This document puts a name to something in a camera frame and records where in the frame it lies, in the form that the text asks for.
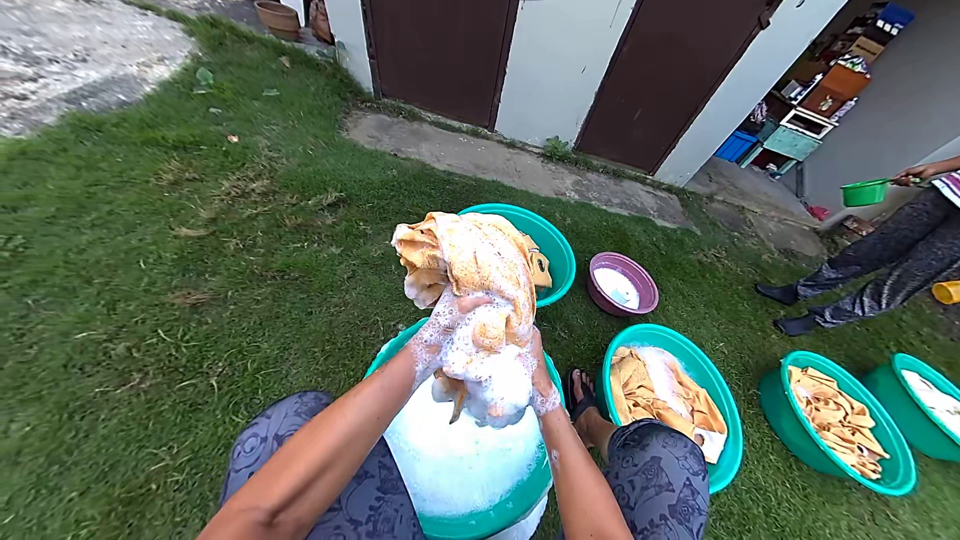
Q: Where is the person's left hand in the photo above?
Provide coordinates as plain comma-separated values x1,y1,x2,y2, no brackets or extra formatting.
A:
408,286,493,393

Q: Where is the person's right hand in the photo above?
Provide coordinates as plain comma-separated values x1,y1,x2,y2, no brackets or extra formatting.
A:
529,327,563,418

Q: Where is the soapy orange towel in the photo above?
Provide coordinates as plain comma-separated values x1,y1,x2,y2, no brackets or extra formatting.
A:
391,211,539,429

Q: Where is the person's left forearm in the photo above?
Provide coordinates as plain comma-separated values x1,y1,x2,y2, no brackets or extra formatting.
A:
196,346,418,540

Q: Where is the person's right forearm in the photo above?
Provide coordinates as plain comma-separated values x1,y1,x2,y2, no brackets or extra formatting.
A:
539,406,634,540

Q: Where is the orange cloth with dark eyelet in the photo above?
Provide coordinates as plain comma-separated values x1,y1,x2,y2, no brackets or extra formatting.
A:
522,234,554,290

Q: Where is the soaked orange cloth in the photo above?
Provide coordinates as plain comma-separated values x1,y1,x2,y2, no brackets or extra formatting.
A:
609,345,729,465

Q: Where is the purple basin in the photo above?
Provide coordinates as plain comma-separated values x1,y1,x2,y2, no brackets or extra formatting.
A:
587,251,660,318

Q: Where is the green basin with suds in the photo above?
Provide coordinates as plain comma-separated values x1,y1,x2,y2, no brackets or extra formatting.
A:
363,315,564,540

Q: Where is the dark brown door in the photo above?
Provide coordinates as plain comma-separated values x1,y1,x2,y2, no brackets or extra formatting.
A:
363,0,520,132
575,0,782,177

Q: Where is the black shoe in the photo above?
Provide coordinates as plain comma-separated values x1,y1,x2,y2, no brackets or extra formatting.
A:
773,313,822,337
754,282,801,306

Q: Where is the blue plastic crate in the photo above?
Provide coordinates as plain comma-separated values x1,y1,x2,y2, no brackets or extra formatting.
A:
714,129,759,164

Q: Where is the pile of orange cloths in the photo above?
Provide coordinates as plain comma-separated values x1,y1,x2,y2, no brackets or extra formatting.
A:
788,365,891,481

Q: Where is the brown clay pot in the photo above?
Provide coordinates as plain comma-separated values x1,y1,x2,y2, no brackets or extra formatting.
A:
254,0,303,42

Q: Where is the green plastic dipper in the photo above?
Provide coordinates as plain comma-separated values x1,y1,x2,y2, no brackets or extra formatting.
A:
840,177,922,209

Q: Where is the cluttered storage shelf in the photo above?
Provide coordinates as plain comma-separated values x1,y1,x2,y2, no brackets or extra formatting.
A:
738,2,916,180

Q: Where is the white cloth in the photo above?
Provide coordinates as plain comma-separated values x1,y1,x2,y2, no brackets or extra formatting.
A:
900,369,960,438

